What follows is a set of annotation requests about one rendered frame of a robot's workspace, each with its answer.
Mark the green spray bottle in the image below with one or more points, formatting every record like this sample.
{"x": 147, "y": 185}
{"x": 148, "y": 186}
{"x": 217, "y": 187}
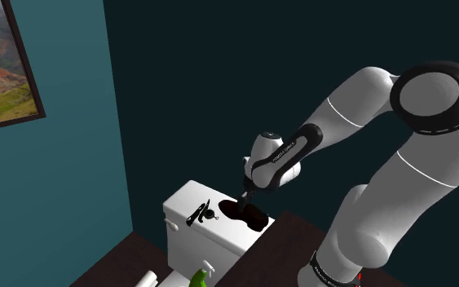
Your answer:
{"x": 199, "y": 279}

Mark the white toilet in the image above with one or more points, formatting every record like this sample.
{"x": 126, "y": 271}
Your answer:
{"x": 197, "y": 246}

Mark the black hand tool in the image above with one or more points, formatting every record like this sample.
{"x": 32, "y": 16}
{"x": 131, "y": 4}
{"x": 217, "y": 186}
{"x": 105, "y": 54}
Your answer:
{"x": 197, "y": 212}

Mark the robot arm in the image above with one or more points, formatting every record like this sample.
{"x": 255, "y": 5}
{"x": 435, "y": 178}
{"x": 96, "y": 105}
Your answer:
{"x": 376, "y": 222}

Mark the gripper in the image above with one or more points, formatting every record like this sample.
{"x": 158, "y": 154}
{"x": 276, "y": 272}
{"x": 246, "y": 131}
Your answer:
{"x": 249, "y": 187}

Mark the white paper roll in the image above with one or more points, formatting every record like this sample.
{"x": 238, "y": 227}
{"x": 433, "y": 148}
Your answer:
{"x": 146, "y": 279}

